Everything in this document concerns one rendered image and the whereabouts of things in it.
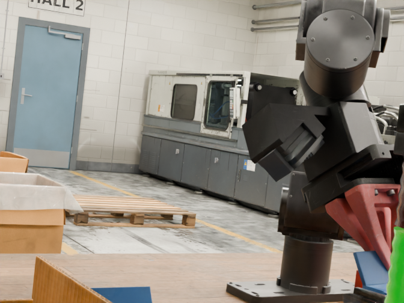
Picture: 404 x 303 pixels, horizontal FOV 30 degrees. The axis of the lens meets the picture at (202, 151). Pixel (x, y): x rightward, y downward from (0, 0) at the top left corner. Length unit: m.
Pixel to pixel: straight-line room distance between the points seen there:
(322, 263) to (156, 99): 10.89
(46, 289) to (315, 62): 0.31
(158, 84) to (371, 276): 11.19
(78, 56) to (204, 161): 2.83
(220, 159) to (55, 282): 9.16
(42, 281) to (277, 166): 0.23
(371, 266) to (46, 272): 0.28
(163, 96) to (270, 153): 10.95
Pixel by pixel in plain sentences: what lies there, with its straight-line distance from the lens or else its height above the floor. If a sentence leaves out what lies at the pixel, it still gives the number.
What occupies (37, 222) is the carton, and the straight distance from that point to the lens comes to 4.01.
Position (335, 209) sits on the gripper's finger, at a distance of 0.68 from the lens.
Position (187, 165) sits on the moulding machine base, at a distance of 10.61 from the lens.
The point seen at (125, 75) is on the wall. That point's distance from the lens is 12.08.
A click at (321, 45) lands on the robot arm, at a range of 0.64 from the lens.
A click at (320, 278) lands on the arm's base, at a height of 0.93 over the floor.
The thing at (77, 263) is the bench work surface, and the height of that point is 0.90.
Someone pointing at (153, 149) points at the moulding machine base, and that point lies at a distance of 11.67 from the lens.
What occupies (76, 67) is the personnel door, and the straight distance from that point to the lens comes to 11.78.
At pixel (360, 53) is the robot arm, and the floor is 1.18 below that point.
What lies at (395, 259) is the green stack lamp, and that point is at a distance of 0.29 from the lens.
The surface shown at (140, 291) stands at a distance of 0.72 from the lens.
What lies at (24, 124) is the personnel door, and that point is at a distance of 11.57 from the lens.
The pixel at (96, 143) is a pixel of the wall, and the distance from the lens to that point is 11.96.
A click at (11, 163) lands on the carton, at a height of 0.69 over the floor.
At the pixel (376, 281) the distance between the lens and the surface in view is 0.66.
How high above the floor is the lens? 1.12
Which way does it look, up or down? 3 degrees down
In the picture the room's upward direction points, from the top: 7 degrees clockwise
